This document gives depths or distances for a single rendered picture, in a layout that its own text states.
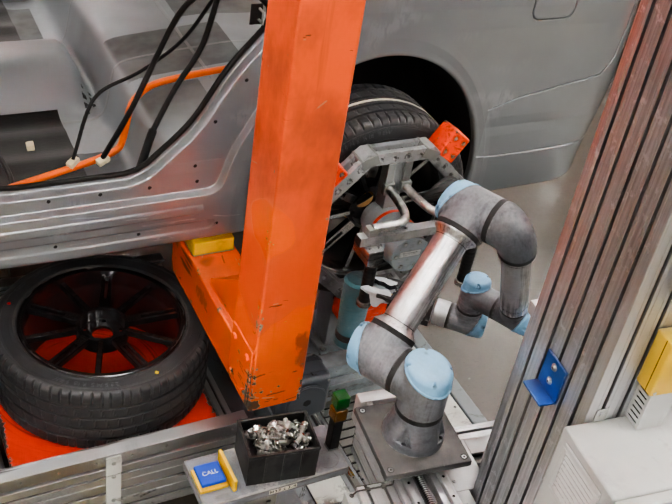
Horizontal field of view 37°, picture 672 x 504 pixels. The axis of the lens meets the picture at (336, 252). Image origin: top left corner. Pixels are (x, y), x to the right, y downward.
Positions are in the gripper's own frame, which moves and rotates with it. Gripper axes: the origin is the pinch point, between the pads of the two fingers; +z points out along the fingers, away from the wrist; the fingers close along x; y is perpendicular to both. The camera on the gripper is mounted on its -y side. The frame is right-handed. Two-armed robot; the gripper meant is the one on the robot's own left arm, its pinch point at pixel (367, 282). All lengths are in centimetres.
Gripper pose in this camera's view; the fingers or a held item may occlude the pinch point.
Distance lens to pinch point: 283.4
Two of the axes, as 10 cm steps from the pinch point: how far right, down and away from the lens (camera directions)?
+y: -1.4, 7.9, 5.9
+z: -9.4, -3.0, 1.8
